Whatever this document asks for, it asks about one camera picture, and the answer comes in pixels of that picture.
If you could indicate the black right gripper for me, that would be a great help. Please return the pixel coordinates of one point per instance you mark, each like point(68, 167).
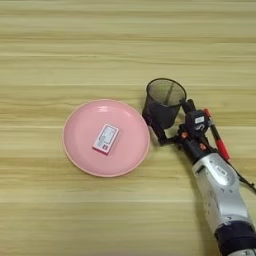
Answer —
point(196, 148)

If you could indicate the pink round plate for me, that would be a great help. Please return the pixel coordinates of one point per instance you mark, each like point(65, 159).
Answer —
point(130, 153)

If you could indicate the thin pen with red cap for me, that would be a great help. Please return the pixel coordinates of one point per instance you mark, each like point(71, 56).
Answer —
point(222, 150)

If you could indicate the fat black marker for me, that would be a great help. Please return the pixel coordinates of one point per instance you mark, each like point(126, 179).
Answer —
point(189, 106)

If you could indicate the black mesh pen holder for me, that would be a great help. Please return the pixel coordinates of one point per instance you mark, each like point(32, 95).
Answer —
point(165, 115)

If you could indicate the small pink white box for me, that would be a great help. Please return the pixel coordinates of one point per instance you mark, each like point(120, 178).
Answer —
point(106, 138)

